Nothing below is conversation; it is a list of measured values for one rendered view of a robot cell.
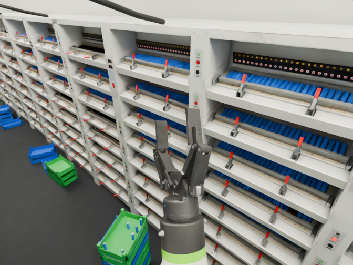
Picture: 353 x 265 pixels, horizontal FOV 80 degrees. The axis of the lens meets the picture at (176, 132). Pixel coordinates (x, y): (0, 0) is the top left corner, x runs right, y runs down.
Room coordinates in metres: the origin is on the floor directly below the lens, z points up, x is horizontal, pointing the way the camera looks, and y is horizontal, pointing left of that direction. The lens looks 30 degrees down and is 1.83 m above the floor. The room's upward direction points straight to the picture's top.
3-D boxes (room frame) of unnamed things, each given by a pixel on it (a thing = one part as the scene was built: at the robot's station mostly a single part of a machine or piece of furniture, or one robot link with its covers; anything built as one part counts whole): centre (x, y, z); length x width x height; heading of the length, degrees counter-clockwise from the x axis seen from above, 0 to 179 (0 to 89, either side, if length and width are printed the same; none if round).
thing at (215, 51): (1.04, -0.16, 0.88); 0.20 x 0.09 x 1.76; 139
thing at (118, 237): (0.89, 0.36, 0.52); 0.30 x 0.20 x 0.08; 161
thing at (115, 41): (1.50, 0.37, 0.88); 0.20 x 0.09 x 1.76; 139
